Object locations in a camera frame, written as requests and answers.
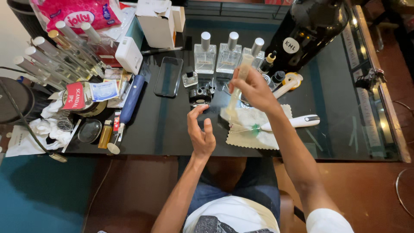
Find person's left hand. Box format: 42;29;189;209
187;104;217;160

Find person's right hand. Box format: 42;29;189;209
228;66;282;114

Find large clear plastic syringe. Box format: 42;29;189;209
225;53;256;119

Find small glass beaker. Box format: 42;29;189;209
240;93;257;109

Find square perfume bottle silver cap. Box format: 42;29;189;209
194;31;217;74
216;31;242;74
242;38;265;70

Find small dropper bottle gold collar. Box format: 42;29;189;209
258;50;278;74

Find white tissue sheet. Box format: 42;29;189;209
220;106;282;131

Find small clear bottle black cap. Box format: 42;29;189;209
268;71;286;91

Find black round perfume bottle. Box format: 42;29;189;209
189;87;213;107

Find white funnel with yellow rim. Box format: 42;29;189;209
273;72;304;99

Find small square bottle black cap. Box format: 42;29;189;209
182;70;199;88

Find cream microfiber cloth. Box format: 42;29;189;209
225;104;293;151

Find white handheld frother green tip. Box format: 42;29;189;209
229;114;321;135

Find clear phone case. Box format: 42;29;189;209
154;56;184;98

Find black pen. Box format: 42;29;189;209
141;47;184;55

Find large dark glass bottle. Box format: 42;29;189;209
265;0;350;74

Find small white carton box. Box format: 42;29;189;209
171;5;186;33

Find person's blue jeans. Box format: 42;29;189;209
177;156;281;228

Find large white carton box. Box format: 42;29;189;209
135;0;177;49

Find blue handheld electric mixer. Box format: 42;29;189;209
107;75;146;155

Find white rounded plastic device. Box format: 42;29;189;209
115;36;144;75

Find heap of small packets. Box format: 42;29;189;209
105;68;134;108

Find small red white box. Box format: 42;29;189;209
112;110;122;133

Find metal table clamp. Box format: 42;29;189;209
355;68;387;91

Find person's white printed shirt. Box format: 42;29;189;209
183;195;355;233

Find brown wooden chair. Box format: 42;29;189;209
279;190;306;233

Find red perfume bottle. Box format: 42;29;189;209
89;38;121;68

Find blue white sachet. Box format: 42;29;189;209
89;79;120;103

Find small amber bottle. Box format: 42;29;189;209
98;120;113;150

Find round tin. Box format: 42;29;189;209
61;81;108;118

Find round glass dish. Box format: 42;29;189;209
77;119;103;144

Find red card label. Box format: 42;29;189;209
62;82;85;111

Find pink tissue pack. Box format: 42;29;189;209
30;0;124;35

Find metal wristwatch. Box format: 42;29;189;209
56;110;74;133

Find row of silver-capped glass tubes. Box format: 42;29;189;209
13;21;108;92

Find crumpled white tissues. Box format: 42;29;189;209
28;92;72;153

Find black cylinder speaker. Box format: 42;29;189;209
7;0;50;43

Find black round appliance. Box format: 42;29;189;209
0;77;35;125

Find teal floor mat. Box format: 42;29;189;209
0;155;98;233

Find white paper bag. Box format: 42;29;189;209
5;119;82;158

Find metal wire ring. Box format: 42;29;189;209
395;168;414;218

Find black cable with plug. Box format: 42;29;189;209
0;66;68;163

